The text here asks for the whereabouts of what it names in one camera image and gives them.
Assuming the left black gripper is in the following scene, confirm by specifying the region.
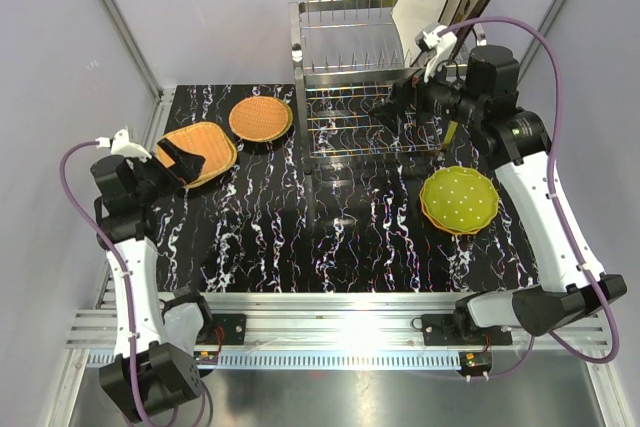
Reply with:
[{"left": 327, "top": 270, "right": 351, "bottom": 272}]
[{"left": 127, "top": 138, "right": 204, "bottom": 204}]

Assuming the large orange woven tray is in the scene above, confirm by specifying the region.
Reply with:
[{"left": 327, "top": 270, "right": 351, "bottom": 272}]
[{"left": 184, "top": 138, "right": 237, "bottom": 189}]

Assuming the green-rimmed woven bamboo plate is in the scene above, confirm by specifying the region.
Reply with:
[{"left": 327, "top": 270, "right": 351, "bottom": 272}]
[{"left": 227, "top": 95, "right": 294, "bottom": 144}]

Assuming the green polka-dot plate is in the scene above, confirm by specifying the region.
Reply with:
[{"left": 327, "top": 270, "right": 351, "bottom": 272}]
[{"left": 419, "top": 166, "right": 500, "bottom": 231}]

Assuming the orange polka-dot plate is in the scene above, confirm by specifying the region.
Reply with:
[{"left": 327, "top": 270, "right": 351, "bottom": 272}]
[{"left": 420, "top": 200, "right": 482, "bottom": 236}]

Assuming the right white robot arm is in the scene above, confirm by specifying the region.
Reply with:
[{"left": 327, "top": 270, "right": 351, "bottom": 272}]
[{"left": 369, "top": 45, "right": 627, "bottom": 344}]

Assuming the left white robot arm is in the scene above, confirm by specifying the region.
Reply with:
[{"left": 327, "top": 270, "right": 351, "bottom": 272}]
[{"left": 91, "top": 131, "right": 215, "bottom": 426}]

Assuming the steel two-tier dish rack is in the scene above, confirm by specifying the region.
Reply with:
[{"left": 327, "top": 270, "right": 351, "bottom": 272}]
[{"left": 289, "top": 0, "right": 454, "bottom": 173}]

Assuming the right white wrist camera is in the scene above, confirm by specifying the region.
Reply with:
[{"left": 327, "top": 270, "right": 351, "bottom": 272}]
[{"left": 414, "top": 24, "right": 457, "bottom": 83}]

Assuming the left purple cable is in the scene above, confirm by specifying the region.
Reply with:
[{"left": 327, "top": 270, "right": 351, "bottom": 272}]
[{"left": 58, "top": 141, "right": 209, "bottom": 427}]

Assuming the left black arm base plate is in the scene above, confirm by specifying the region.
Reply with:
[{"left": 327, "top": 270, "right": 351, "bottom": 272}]
[{"left": 197, "top": 313, "right": 247, "bottom": 346}]

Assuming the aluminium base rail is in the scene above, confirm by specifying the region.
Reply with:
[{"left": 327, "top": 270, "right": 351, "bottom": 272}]
[{"left": 65, "top": 290, "right": 611, "bottom": 351}]

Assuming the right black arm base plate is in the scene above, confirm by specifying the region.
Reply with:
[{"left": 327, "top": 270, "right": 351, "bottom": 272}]
[{"left": 419, "top": 314, "right": 513, "bottom": 347}]

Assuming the slotted white cable duct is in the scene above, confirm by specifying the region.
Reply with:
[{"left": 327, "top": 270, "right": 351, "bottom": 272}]
[{"left": 87, "top": 350, "right": 466, "bottom": 369}]

